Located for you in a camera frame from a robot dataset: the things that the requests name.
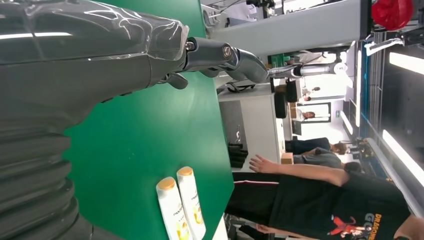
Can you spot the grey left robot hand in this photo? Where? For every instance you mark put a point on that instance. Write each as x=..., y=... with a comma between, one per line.
x=82, y=49

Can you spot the white shampoo bottle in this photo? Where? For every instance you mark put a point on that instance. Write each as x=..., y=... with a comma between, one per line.
x=190, y=198
x=170, y=208

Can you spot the small brown cardboard box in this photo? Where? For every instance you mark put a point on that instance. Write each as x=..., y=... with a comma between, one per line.
x=287, y=158

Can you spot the white grey cabinet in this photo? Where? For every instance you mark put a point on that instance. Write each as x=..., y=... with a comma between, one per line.
x=261, y=126

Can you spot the person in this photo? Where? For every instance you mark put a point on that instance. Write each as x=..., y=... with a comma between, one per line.
x=311, y=145
x=314, y=205
x=324, y=159

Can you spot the black chair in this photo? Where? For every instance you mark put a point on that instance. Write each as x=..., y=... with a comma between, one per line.
x=285, y=99

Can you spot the ceiling light strip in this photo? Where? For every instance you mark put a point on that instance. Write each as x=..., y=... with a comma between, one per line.
x=407, y=63
x=404, y=155

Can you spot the red lantern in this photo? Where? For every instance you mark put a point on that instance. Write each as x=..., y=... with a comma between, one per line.
x=392, y=13

